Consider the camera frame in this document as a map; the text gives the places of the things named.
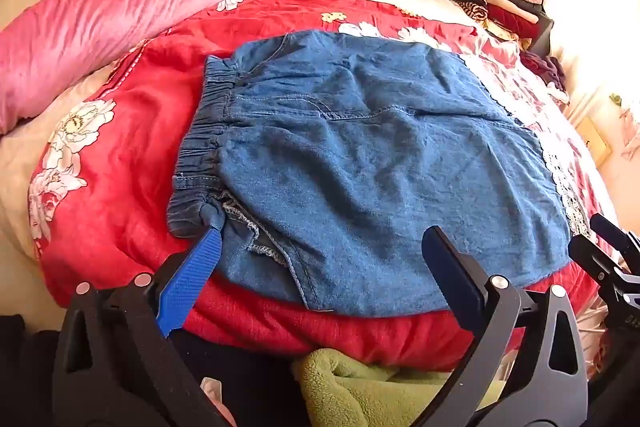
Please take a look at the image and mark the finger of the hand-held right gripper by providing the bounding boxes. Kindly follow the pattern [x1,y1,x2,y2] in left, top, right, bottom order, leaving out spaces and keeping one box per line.
[589,213,640,260]
[567,234,640,295]

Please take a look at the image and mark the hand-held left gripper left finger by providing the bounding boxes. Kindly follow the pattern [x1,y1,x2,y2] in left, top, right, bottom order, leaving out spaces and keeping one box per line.
[52,213,231,427]

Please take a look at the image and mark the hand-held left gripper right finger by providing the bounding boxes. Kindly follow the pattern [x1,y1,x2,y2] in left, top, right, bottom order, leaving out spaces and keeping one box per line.
[421,226,589,427]

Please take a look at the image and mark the blue denim pants lace trim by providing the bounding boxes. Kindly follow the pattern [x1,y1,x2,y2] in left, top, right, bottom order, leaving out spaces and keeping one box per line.
[167,29,586,319]

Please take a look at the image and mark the red floral blanket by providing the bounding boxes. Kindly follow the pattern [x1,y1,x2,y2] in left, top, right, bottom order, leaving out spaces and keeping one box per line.
[27,0,623,373]

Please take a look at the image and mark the green fleece garment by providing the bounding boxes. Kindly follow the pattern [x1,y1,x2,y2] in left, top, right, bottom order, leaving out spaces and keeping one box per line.
[291,347,508,427]

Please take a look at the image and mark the purple clothes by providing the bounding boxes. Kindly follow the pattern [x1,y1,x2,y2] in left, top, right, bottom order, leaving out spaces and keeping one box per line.
[520,49,568,92]

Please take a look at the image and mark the pink quilt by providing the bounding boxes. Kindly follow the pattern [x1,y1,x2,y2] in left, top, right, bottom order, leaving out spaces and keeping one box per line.
[0,0,316,135]

